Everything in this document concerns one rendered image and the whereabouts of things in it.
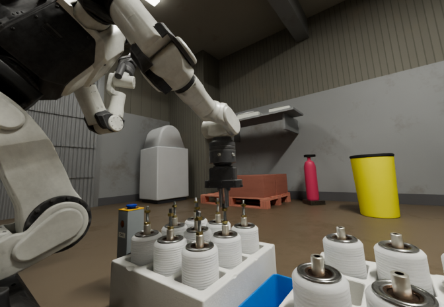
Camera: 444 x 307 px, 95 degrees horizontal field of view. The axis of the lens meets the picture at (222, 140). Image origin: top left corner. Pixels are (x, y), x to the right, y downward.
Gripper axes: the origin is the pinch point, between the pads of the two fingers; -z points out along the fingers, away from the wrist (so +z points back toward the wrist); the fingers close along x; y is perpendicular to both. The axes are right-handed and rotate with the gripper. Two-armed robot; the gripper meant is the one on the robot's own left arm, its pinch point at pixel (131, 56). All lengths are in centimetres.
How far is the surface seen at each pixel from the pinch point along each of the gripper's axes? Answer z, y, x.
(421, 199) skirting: 43, -207, 242
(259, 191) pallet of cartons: 19, -183, 65
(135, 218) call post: 90, -18, 12
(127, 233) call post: 95, -17, 10
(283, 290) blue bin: 115, -23, 63
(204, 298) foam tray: 115, 3, 45
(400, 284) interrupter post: 115, 15, 78
